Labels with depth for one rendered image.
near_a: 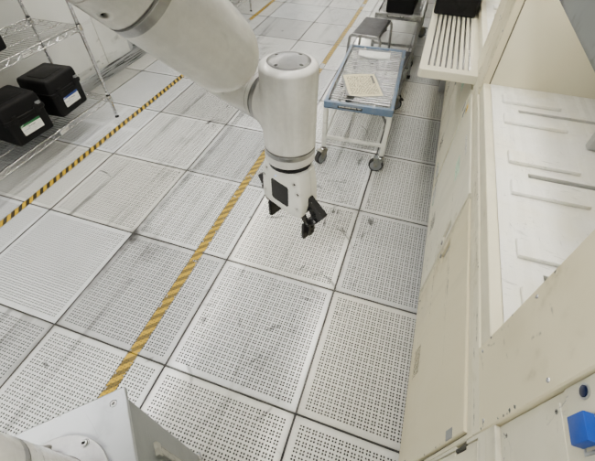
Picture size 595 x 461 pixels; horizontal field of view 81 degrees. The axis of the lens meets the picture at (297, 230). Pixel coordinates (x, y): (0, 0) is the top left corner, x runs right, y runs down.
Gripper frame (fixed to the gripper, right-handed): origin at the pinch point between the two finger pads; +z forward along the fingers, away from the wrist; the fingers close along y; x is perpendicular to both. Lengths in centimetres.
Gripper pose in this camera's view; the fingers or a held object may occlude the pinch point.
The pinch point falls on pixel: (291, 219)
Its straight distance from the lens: 71.0
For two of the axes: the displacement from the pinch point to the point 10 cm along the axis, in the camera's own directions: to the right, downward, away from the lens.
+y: 7.2, 5.2, -4.6
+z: 0.0, 6.6, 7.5
